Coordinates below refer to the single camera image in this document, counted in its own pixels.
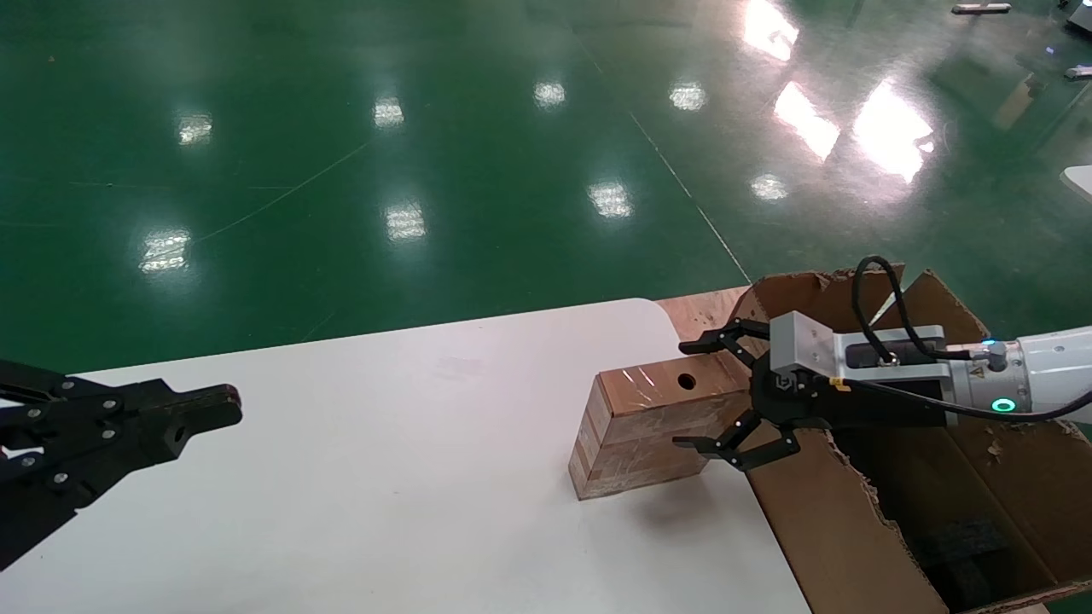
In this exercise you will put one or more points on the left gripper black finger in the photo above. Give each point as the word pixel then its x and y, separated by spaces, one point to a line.
pixel 51 390
pixel 128 435

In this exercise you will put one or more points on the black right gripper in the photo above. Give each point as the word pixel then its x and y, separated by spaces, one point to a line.
pixel 870 405

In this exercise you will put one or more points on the small cardboard box with hole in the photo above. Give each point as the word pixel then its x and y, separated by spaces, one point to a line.
pixel 648 426

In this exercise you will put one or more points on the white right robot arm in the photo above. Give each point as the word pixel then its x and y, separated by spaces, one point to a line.
pixel 1054 367

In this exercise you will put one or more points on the big open cardboard box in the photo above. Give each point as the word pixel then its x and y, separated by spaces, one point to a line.
pixel 827 529

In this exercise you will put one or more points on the wooden board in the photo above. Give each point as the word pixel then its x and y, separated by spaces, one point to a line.
pixel 695 315

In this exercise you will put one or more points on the black foam block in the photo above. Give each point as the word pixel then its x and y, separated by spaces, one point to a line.
pixel 964 558

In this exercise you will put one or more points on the grey flat floor foot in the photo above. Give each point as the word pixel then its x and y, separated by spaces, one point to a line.
pixel 981 8

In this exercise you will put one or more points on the small grey floor foot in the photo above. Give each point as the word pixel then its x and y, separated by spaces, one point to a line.
pixel 1080 73

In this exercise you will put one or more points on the dark machine base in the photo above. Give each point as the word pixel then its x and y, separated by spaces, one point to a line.
pixel 1082 15

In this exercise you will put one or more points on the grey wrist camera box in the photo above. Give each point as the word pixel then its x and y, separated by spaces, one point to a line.
pixel 802 345

